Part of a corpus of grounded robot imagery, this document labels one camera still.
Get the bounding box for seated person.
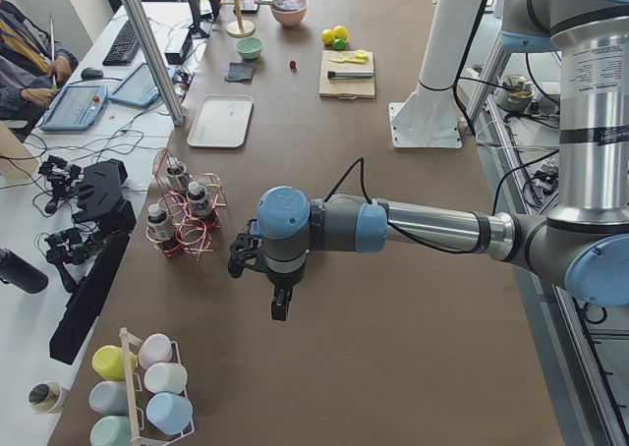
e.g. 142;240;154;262
1;0;79;121

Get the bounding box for blue teach pendant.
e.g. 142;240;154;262
108;62;160;108
39;84;108;132

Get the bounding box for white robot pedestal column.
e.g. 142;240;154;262
389;0;487;148

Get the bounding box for yellow cup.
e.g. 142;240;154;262
91;345;125;381

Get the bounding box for dark grey cloth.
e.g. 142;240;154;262
225;62;256;83

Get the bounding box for black keyboard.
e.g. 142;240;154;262
102;21;140;66

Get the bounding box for black handled knife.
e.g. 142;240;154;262
326;70;374;81

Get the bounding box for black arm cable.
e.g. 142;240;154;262
323;156;561;255

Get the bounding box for black computer mouse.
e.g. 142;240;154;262
81;67;104;81

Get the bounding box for white cup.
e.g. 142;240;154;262
143;362;188;395

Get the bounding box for blue cup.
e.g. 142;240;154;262
145;392;193;435

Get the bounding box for wooden mug tree stand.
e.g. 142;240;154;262
223;0;256;38

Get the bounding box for mint green cup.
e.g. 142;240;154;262
89;416;132;446

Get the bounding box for aluminium frame post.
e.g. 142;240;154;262
121;0;185;126

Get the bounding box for cream rectangular tray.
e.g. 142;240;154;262
187;94;253;149

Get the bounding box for dark drink bottle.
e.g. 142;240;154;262
166;157;190;192
187;181;211;218
147;203;176;243

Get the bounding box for wooden cutting board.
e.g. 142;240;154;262
318;50;375;99

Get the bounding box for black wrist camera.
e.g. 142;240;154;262
227;218;267;279

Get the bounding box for grey cup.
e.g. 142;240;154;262
88;380;128;416

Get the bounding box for pink cup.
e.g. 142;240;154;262
138;333;173;369

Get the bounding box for green lime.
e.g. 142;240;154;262
331;38;347;51

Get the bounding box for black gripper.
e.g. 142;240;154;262
266;269;301;321

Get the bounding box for copper wire bottle rack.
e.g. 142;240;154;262
145;147;227;259

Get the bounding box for green bowl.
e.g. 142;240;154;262
235;36;263;60

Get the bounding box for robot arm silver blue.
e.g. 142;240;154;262
257;0;628;320

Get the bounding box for pink bowl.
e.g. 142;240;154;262
270;0;308;28

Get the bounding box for black water bottle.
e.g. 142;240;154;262
1;249;48;294

